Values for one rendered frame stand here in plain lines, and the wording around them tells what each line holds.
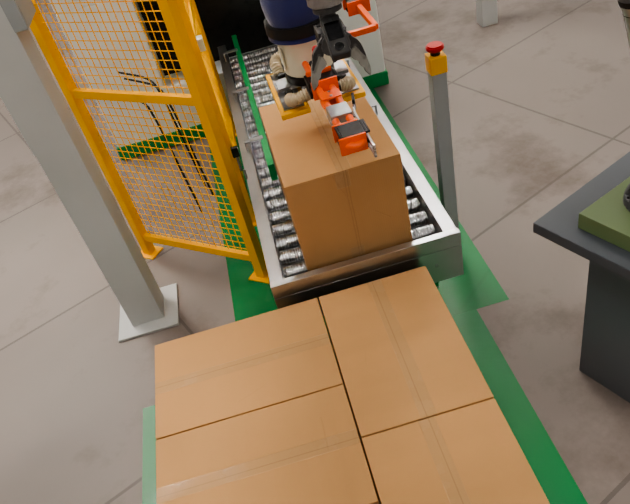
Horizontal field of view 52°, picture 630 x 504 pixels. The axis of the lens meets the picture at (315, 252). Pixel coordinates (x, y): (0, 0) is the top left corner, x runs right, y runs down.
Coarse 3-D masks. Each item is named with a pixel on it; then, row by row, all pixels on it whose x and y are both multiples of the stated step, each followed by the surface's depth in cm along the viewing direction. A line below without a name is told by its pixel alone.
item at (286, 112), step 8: (272, 80) 232; (272, 88) 229; (296, 88) 224; (280, 96) 222; (280, 104) 218; (304, 104) 215; (280, 112) 214; (288, 112) 213; (296, 112) 213; (304, 112) 213
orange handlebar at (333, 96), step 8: (360, 8) 235; (368, 16) 228; (376, 24) 222; (352, 32) 221; (360, 32) 222; (368, 32) 222; (304, 64) 210; (320, 88) 195; (336, 88) 192; (320, 96) 190; (328, 96) 189; (336, 96) 188; (328, 104) 186; (336, 120) 179; (352, 144) 168; (360, 144) 168
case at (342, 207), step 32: (288, 128) 240; (320, 128) 236; (384, 128) 227; (288, 160) 224; (320, 160) 220; (352, 160) 216; (384, 160) 213; (288, 192) 213; (320, 192) 216; (352, 192) 219; (384, 192) 221; (320, 224) 224; (352, 224) 227; (384, 224) 230; (320, 256) 233; (352, 256) 236
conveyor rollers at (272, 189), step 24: (264, 48) 402; (240, 72) 388; (264, 72) 381; (240, 96) 360; (264, 96) 353; (264, 168) 298; (264, 192) 284; (408, 192) 264; (288, 216) 270; (288, 240) 256
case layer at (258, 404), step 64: (256, 320) 226; (320, 320) 220; (384, 320) 214; (448, 320) 209; (192, 384) 210; (256, 384) 205; (320, 384) 200; (384, 384) 195; (448, 384) 190; (192, 448) 192; (256, 448) 187; (320, 448) 183; (384, 448) 179; (448, 448) 175; (512, 448) 171
